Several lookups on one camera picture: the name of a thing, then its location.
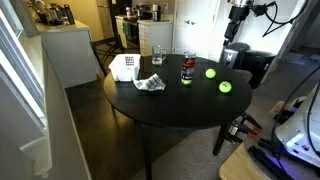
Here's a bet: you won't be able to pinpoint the white drawer cabinet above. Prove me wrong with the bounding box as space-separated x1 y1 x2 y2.
137 19 175 57

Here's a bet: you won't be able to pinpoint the black trash can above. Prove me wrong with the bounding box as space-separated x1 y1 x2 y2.
241 49 277 90

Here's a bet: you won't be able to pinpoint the white kitchen counter cabinet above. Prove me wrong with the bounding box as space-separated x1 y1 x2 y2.
34 19 100 90

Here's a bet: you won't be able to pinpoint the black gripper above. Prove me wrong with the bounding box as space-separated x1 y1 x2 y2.
222 5 251 47

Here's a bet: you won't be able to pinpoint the round black table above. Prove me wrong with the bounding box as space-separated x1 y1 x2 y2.
103 54 253 180

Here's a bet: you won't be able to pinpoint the grey trash can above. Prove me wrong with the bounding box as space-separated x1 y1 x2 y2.
219 42 251 70

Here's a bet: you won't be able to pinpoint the dark thermos bottle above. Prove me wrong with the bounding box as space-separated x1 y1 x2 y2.
63 3 76 25

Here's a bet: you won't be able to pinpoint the black coffee maker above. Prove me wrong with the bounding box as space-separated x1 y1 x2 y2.
38 2 65 26

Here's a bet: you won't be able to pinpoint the clear glass mug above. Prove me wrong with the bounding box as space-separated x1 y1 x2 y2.
151 44 167 66

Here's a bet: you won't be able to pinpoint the black clamp orange tips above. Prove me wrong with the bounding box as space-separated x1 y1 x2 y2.
240 112 263 131
229 121 260 140

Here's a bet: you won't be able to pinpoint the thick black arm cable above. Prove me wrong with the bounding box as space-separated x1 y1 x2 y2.
270 64 320 152

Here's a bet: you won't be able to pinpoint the white panel door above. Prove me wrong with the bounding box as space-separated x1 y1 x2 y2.
172 0 222 62

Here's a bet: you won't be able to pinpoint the white window frame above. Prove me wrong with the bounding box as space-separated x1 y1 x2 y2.
0 6 48 134

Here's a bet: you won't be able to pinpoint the grey metal stand leg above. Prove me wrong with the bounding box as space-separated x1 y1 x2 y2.
266 0 320 75

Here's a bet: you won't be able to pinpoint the black kitchen stove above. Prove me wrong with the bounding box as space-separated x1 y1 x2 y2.
122 14 141 51

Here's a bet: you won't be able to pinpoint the light wooden platform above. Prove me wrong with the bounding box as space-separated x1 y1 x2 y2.
218 142 268 180

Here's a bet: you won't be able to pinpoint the white checked dish cloth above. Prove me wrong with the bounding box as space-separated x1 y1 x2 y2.
133 73 167 92

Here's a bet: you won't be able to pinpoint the black power strip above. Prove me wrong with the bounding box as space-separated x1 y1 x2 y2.
247 144 288 180

